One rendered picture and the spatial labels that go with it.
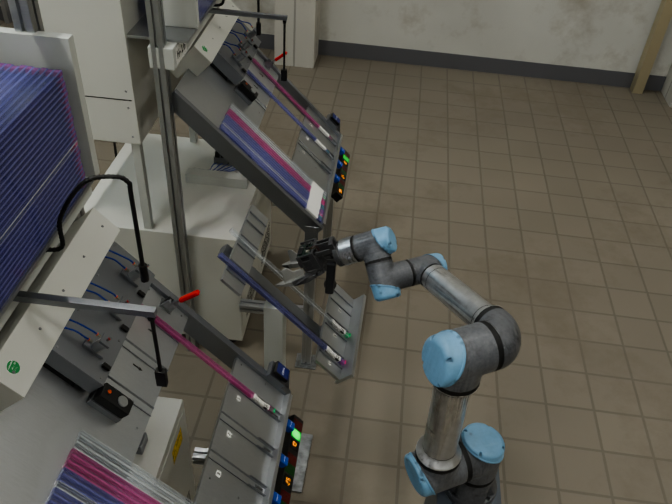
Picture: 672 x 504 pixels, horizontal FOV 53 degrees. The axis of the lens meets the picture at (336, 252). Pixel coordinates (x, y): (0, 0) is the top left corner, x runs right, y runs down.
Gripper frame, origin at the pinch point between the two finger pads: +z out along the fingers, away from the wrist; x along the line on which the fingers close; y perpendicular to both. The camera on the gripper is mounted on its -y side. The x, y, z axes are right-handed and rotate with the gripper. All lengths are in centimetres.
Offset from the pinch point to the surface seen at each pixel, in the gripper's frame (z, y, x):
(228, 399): 9.5, -4.1, 39.5
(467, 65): -19, -115, -366
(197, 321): 12.8, 12.5, 26.3
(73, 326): 14, 42, 55
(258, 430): 6.8, -15.6, 41.4
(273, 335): 13.1, -18.2, 3.1
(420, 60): 13, -96, -366
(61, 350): 13, 41, 62
